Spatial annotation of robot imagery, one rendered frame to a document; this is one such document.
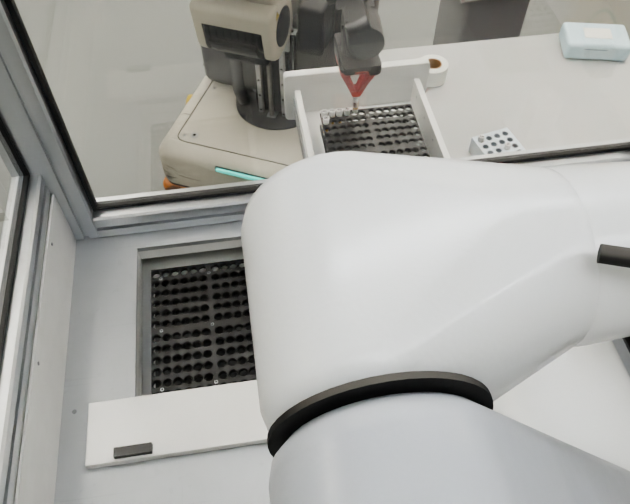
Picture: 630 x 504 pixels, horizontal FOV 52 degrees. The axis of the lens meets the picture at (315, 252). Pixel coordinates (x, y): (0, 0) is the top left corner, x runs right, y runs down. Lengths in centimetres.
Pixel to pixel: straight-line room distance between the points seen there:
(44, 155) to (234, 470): 47
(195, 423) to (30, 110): 43
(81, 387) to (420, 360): 70
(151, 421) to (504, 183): 64
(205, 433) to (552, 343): 59
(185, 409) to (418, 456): 63
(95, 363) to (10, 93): 35
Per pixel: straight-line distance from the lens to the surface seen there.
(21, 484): 77
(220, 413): 84
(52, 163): 94
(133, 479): 84
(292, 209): 29
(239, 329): 99
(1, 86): 85
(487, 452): 25
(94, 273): 100
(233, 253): 111
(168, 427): 84
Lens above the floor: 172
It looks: 53 degrees down
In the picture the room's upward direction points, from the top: straight up
